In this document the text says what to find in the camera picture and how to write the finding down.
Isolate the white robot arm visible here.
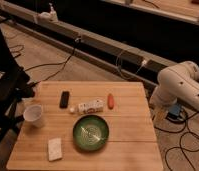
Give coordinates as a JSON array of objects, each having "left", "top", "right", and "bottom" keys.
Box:
[{"left": 150, "top": 61, "right": 199, "bottom": 112}]

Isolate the white sponge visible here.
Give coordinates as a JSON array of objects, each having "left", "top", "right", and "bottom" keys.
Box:
[{"left": 48, "top": 138, "right": 62, "bottom": 161}]

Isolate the white milk carton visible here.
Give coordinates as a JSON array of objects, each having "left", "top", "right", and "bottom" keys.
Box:
[{"left": 69, "top": 100, "right": 104, "bottom": 114}]

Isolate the green ceramic bowl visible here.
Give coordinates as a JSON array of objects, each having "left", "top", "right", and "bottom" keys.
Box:
[{"left": 73, "top": 115, "right": 109, "bottom": 152}]

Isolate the wooden table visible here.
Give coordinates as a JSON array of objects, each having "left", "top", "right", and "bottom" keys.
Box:
[{"left": 6, "top": 80, "right": 164, "bottom": 171}]

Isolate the white paper cup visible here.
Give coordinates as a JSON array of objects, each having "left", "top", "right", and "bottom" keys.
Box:
[{"left": 23, "top": 105, "right": 45, "bottom": 128}]

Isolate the blue box on floor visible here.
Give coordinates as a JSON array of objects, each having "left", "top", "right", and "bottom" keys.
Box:
[{"left": 168, "top": 104, "right": 181, "bottom": 119}]

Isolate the black floor cable left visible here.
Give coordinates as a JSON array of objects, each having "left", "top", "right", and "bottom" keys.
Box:
[{"left": 24, "top": 37, "right": 81, "bottom": 83}]

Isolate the long metal rail beam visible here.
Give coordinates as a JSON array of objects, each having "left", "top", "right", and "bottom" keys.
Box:
[{"left": 0, "top": 0, "right": 199, "bottom": 87}]

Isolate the white cable on rail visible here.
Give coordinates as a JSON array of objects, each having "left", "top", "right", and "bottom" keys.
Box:
[{"left": 114, "top": 49, "right": 148, "bottom": 81}]

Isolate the white object on rail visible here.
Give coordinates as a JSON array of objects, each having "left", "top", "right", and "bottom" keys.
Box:
[{"left": 38, "top": 3, "right": 58, "bottom": 22}]

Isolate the black floor cables right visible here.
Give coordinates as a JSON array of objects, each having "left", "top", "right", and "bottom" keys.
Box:
[{"left": 154, "top": 108, "right": 199, "bottom": 171}]

